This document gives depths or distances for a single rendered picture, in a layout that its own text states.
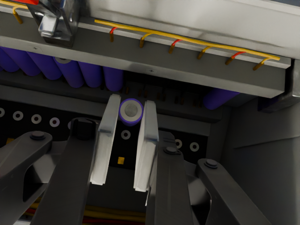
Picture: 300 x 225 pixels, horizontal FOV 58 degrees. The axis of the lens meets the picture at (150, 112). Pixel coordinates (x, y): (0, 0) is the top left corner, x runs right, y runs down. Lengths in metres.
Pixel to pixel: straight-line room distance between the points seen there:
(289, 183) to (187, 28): 0.14
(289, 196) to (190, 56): 0.13
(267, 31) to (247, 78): 0.04
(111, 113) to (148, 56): 0.06
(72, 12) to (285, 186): 0.20
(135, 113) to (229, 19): 0.09
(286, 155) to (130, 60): 0.14
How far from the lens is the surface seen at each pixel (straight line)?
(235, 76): 0.20
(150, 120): 0.15
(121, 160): 0.31
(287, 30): 0.19
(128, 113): 0.19
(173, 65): 0.19
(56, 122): 0.33
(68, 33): 0.18
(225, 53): 0.20
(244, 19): 0.18
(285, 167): 0.24
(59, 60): 0.24
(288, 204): 0.24
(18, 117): 0.34
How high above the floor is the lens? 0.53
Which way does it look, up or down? 8 degrees up
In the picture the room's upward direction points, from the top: 169 degrees counter-clockwise
